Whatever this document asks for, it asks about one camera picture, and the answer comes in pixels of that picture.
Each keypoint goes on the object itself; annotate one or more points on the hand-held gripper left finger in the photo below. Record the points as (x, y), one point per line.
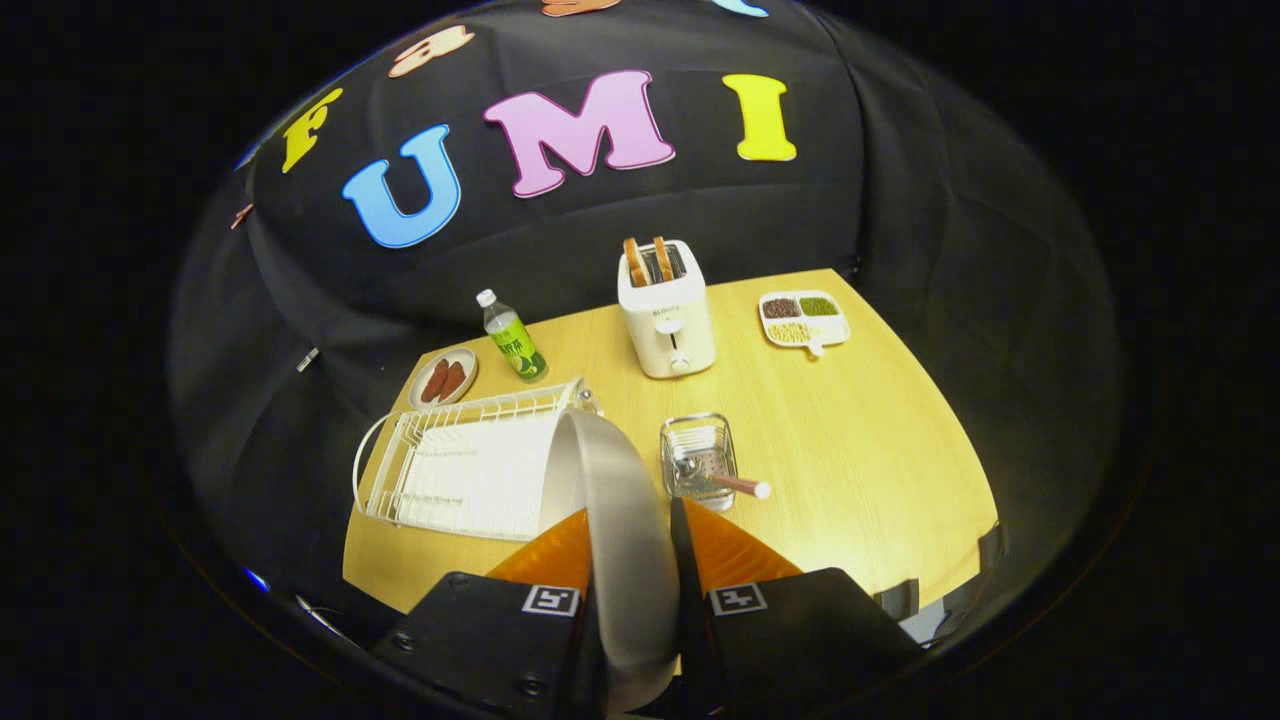
(480, 640)

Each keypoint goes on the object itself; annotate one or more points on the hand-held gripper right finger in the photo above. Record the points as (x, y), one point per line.
(688, 590)

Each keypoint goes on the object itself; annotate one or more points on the grey round plate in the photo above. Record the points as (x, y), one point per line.
(625, 540)

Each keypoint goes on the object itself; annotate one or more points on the small plate with sausages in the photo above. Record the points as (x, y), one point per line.
(470, 358)

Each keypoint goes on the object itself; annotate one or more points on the white toaster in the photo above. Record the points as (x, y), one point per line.
(665, 335)

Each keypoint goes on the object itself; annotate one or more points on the red-brown sausage piece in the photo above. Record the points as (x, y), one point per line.
(435, 382)
(453, 381)

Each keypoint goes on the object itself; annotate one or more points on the yellow beans pile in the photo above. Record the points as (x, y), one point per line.
(788, 332)

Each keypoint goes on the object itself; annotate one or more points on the white divided tray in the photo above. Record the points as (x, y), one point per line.
(830, 330)

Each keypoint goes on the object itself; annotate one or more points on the dark brown beans pile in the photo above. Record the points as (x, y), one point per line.
(781, 308)

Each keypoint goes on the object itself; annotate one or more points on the green label drink bottle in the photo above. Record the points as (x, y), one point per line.
(515, 345)

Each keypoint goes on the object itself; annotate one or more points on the green beans pile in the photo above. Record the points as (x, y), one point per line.
(819, 306)

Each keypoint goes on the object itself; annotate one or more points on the white cloth clip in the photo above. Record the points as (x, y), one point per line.
(308, 359)

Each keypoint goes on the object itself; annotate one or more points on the toasted bread slice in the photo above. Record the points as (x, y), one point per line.
(636, 263)
(663, 258)

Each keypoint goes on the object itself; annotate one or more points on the reddish cloth clip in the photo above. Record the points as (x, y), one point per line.
(241, 215)

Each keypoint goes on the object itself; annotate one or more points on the black table edge bracket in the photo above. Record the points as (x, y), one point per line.
(897, 600)
(992, 546)

